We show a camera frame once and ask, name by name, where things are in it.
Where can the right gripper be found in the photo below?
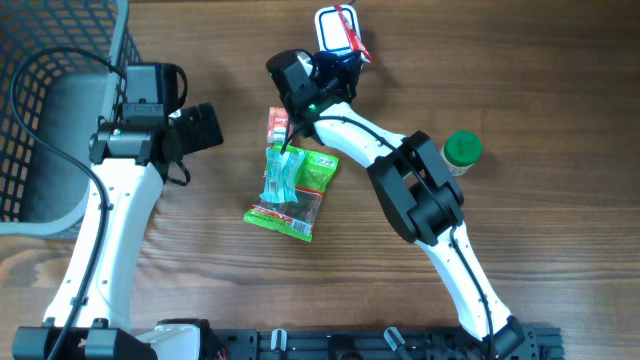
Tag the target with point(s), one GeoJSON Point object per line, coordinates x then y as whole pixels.
{"type": "Point", "coordinates": [340, 73]}

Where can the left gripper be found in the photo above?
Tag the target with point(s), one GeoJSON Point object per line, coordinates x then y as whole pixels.
{"type": "Point", "coordinates": [201, 128]}

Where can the red stick sachet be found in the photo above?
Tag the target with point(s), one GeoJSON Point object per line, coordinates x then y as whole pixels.
{"type": "Point", "coordinates": [350, 24]}

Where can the orange red tissue pack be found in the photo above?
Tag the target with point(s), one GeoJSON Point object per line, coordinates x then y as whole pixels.
{"type": "Point", "coordinates": [278, 125]}

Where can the red teal snack packet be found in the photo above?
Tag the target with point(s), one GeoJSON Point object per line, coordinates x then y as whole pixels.
{"type": "Point", "coordinates": [281, 173]}

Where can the green candy bag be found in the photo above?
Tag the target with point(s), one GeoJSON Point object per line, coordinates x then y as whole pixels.
{"type": "Point", "coordinates": [297, 219]}

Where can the green lidded white jar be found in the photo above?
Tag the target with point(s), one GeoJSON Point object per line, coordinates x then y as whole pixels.
{"type": "Point", "coordinates": [461, 151]}

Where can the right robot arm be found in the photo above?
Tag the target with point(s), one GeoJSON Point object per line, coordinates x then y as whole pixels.
{"type": "Point", "coordinates": [417, 192]}

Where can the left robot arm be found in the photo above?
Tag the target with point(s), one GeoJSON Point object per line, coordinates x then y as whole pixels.
{"type": "Point", "coordinates": [89, 317]}

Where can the white barcode scanner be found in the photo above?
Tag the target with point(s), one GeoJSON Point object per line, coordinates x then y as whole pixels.
{"type": "Point", "coordinates": [330, 34]}

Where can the grey plastic mesh basket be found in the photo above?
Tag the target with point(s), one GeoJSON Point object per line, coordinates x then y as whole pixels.
{"type": "Point", "coordinates": [49, 90]}

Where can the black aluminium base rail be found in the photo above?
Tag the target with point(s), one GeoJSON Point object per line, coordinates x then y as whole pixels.
{"type": "Point", "coordinates": [447, 343]}

